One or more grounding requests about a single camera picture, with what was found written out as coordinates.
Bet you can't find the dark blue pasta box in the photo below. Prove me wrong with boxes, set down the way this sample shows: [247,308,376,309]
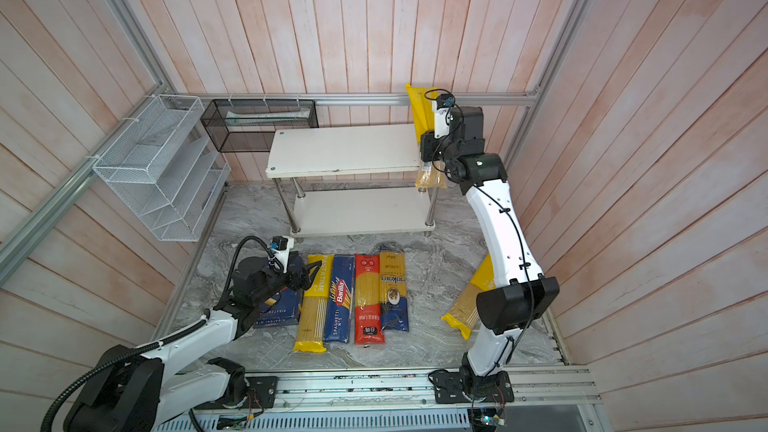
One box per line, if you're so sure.
[255,288,303,328]

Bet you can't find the blue yellow spaghetti bag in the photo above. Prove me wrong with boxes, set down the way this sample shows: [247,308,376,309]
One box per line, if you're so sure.
[379,251,409,332]

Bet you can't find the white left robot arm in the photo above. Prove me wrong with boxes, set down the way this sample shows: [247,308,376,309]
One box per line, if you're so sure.
[40,252,321,431]

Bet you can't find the red spaghetti bag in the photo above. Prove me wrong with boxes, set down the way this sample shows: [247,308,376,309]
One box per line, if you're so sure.
[354,255,385,346]

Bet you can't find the yellow Pastati spaghetti bag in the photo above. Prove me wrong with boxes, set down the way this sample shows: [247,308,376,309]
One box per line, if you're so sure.
[293,254,334,353]

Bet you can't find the blue Barilla spaghetti box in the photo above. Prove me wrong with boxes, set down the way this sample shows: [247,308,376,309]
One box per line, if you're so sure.
[323,255,355,343]

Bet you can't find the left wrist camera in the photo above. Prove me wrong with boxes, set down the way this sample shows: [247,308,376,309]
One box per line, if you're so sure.
[270,236,295,273]

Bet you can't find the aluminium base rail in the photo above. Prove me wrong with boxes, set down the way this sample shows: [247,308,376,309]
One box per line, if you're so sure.
[161,365,613,431]

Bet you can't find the black mesh wall basket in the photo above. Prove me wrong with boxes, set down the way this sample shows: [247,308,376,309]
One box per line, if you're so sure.
[201,98,319,153]

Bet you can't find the white two-tier metal shelf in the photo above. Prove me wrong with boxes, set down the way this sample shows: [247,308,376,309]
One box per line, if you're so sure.
[266,124,437,238]

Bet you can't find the white wire mesh rack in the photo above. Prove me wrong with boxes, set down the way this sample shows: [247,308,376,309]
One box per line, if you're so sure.
[94,95,230,242]

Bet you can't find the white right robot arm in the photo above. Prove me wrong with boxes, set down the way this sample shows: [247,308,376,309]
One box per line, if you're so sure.
[421,99,560,404]

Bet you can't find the yellow barcode spaghetti bag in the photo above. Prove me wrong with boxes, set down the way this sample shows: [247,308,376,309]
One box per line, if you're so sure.
[405,83,446,190]

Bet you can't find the yellow clear spaghetti bag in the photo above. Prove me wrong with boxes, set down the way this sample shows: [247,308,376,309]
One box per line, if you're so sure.
[441,255,496,340]

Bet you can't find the aluminium frame rail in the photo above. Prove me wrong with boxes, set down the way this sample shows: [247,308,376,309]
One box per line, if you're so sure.
[197,92,538,106]

